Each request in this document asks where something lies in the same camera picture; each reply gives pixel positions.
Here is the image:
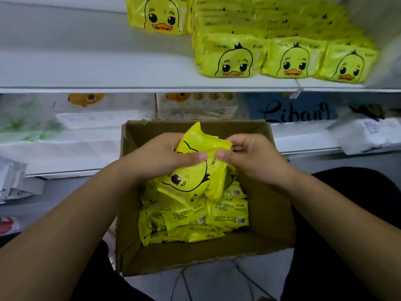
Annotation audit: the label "white pegboard shelf unit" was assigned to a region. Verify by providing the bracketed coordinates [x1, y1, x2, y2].
[0, 156, 48, 203]

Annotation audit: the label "green white tissue pack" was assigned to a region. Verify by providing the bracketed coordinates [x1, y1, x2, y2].
[0, 94, 63, 145]

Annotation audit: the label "person's black trousers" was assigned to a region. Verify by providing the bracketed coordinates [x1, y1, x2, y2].
[0, 167, 401, 301]

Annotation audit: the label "white metal shelf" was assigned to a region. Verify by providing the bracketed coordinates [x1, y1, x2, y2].
[0, 0, 401, 179]

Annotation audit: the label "person's right hand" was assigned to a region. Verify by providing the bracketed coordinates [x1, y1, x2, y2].
[216, 133, 297, 189]

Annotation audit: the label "person's right forearm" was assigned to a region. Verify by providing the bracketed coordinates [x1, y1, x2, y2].
[281, 169, 401, 301]

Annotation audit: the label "brown cardboard box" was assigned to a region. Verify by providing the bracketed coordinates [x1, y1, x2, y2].
[116, 120, 297, 276]

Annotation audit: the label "person's left hand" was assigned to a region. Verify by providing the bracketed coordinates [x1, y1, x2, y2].
[119, 133, 208, 186]

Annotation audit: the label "blue white roll pack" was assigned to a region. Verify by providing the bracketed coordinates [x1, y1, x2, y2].
[329, 112, 401, 156]

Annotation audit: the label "person's left forearm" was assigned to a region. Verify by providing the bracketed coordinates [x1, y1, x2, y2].
[0, 161, 148, 301]

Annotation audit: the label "metal frame stool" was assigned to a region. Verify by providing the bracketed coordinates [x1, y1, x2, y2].
[169, 260, 277, 301]

